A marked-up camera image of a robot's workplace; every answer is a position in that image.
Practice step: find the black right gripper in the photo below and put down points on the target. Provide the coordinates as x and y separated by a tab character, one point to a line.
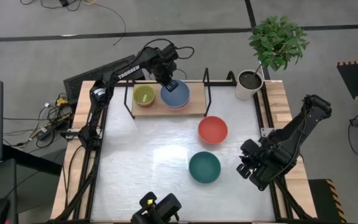
263	165

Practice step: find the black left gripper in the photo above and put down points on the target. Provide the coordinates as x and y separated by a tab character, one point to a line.
166	76

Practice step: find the large blue bowl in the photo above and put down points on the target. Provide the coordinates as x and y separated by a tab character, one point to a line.
179	98

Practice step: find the small translucent yellow bowl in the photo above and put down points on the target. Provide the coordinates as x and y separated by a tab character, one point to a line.
140	93

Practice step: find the large pink bowl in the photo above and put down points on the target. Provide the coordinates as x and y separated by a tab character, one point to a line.
177	108

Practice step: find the large teal bowl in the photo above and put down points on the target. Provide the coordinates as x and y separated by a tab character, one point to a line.
204	167

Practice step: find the large red-orange bowl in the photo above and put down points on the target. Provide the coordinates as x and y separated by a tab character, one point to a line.
212	129

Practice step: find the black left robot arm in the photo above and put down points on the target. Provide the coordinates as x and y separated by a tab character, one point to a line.
126	70

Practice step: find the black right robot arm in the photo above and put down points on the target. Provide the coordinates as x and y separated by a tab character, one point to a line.
306	124

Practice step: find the black mat hazard stripes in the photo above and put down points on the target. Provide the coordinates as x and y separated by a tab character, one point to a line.
357	79
322	202

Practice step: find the yellow plug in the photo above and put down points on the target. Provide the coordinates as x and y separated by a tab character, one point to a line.
61	101

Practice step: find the potted plant white pot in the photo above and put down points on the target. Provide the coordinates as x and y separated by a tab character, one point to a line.
275	40

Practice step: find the black power adapter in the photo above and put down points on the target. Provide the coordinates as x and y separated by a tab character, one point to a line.
64	2

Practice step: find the black desk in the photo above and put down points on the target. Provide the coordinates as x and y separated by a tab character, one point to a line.
33	160

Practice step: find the wooden shelf black frame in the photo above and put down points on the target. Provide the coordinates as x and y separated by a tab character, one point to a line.
197	105

